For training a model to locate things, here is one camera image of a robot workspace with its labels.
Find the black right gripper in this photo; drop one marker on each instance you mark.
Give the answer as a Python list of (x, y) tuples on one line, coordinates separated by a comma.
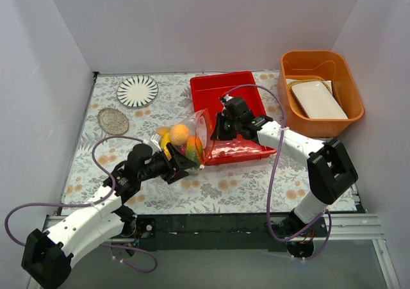
[(222, 126)]

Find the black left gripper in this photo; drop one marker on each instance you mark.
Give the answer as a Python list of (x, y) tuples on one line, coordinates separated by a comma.
[(171, 163)]

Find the red fruit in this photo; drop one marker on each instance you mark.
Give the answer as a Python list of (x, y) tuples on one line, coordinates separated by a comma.
[(183, 149)]

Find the green red mango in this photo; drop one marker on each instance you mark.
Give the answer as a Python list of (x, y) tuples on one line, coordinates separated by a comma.
[(194, 149)]

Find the clear zip top bag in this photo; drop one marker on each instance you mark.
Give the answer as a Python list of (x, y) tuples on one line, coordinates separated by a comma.
[(200, 126)]

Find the orange peach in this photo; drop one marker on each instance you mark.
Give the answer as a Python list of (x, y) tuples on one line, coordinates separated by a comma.
[(179, 134)]

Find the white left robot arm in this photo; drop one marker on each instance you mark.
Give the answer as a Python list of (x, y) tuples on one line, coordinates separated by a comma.
[(50, 255)]

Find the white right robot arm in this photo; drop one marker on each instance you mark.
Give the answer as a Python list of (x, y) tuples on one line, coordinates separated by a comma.
[(329, 167)]

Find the red plastic tray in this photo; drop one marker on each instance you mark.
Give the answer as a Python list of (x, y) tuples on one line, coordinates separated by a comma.
[(206, 93)]

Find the woven round coaster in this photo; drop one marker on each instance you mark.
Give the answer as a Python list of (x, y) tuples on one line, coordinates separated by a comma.
[(113, 121)]

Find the striped round plate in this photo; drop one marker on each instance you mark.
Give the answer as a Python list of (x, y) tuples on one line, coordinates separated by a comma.
[(137, 91)]

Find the white rectangular plate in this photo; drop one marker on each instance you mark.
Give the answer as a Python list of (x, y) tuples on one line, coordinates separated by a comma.
[(336, 111)]

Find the orange plastic basin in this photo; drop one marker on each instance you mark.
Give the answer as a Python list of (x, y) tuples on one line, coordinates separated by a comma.
[(319, 65)]

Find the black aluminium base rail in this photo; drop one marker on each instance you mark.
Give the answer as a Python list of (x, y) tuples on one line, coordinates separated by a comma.
[(240, 231)]

